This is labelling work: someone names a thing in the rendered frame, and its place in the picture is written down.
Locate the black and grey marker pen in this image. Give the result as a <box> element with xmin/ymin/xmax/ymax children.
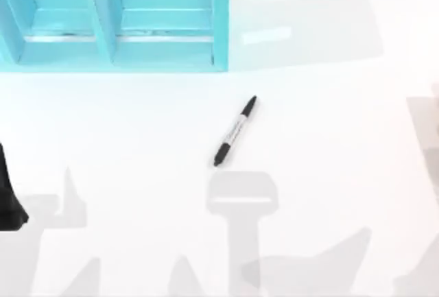
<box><xmin>213</xmin><ymin>95</ymin><xmax>258</xmax><ymax>167</ymax></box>

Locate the light blue rack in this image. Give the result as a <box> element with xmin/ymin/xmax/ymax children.
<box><xmin>0</xmin><ymin>0</ymin><xmax>231</xmax><ymax>74</ymax></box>

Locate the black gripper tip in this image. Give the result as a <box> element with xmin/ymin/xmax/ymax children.
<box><xmin>0</xmin><ymin>143</ymin><xmax>30</xmax><ymax>233</ymax></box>

